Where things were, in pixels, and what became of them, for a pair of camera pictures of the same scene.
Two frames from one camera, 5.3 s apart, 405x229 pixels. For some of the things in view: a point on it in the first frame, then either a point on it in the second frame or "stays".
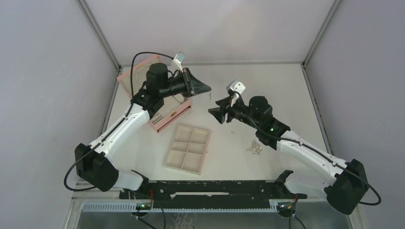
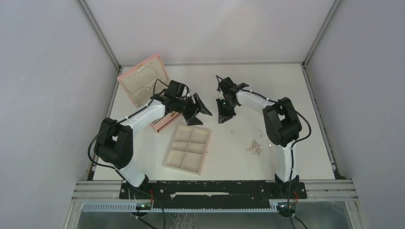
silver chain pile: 256,148 stays
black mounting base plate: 209,194 stays
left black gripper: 192,86 → 193,120
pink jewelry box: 173,107 stays
